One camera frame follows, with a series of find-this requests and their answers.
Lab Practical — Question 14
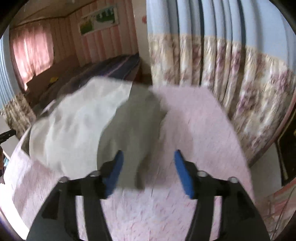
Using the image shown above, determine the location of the dark cabinet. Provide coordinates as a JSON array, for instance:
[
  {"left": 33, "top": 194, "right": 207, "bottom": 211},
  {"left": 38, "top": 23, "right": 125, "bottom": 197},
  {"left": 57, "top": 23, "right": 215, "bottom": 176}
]
[{"left": 276, "top": 126, "right": 296, "bottom": 186}]

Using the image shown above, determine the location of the bed with striped dark blanket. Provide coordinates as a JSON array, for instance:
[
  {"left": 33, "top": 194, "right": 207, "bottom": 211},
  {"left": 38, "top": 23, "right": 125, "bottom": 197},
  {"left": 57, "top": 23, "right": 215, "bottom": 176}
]
[{"left": 24, "top": 53, "right": 141, "bottom": 112}]

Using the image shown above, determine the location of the blue floral curtain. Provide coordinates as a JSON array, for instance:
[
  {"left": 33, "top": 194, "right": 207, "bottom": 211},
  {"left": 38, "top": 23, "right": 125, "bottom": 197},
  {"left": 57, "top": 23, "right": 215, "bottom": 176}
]
[
  {"left": 146, "top": 0, "right": 296, "bottom": 166},
  {"left": 0, "top": 25, "right": 37, "bottom": 137}
]

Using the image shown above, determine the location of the pink window curtain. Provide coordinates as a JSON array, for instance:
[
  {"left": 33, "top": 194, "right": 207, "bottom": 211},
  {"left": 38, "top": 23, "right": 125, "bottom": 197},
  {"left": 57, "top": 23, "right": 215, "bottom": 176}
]
[{"left": 10, "top": 23, "right": 55, "bottom": 85}]

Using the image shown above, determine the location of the pink floral bed sheet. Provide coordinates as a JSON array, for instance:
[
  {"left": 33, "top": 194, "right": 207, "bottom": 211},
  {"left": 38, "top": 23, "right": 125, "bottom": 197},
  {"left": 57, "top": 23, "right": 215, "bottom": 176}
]
[{"left": 3, "top": 126, "right": 84, "bottom": 234}]

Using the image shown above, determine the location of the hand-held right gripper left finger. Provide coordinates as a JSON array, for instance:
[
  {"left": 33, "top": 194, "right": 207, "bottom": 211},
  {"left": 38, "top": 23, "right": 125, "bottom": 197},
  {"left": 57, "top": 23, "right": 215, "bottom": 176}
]
[{"left": 26, "top": 150, "right": 125, "bottom": 241}]

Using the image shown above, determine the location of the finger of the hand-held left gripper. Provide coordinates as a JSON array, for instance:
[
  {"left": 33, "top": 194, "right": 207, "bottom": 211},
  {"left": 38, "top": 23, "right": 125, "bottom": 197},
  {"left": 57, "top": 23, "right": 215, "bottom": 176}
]
[{"left": 0, "top": 130, "right": 16, "bottom": 142}]

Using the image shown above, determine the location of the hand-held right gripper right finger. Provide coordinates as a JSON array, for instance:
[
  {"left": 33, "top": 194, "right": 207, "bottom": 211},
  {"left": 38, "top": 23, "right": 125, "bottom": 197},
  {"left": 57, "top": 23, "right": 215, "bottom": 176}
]
[{"left": 173, "top": 149, "right": 271, "bottom": 241}]

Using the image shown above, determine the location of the grey and white jacket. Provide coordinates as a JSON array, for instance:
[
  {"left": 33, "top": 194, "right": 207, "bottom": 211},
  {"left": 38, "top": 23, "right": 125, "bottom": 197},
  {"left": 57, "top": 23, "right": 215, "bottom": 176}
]
[{"left": 29, "top": 76, "right": 167, "bottom": 189}]

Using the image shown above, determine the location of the framed landscape wall picture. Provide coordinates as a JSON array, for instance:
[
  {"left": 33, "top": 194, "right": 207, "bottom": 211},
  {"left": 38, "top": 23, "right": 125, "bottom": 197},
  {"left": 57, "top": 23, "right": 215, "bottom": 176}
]
[{"left": 79, "top": 6, "right": 120, "bottom": 36}]

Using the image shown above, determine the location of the pink fuzzy blanket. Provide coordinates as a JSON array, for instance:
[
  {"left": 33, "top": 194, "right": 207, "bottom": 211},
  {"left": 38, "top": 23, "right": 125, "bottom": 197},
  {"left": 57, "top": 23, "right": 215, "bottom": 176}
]
[{"left": 76, "top": 86, "right": 256, "bottom": 241}]

